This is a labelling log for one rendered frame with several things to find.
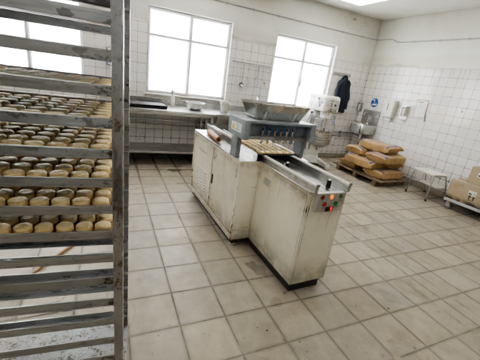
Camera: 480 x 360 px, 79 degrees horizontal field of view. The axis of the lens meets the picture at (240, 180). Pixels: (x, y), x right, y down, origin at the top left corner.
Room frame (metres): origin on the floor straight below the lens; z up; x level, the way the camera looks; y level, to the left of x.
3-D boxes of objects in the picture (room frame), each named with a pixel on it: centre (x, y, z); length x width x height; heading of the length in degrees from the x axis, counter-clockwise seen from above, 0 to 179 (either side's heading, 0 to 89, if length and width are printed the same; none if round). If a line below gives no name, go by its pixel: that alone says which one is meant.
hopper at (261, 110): (2.67, -0.22, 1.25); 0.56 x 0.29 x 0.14; 118
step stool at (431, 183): (4.82, -3.17, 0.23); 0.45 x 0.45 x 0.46; 18
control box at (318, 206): (1.90, -0.63, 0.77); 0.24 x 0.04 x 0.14; 118
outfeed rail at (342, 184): (2.84, -0.30, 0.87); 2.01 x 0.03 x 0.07; 28
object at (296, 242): (2.22, -0.46, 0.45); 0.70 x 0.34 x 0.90; 28
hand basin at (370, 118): (6.52, -2.53, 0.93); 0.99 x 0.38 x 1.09; 26
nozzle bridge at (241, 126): (2.67, -0.22, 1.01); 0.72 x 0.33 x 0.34; 118
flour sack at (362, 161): (5.52, -2.30, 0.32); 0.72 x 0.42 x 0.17; 30
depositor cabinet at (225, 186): (3.09, 0.00, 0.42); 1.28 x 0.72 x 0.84; 28
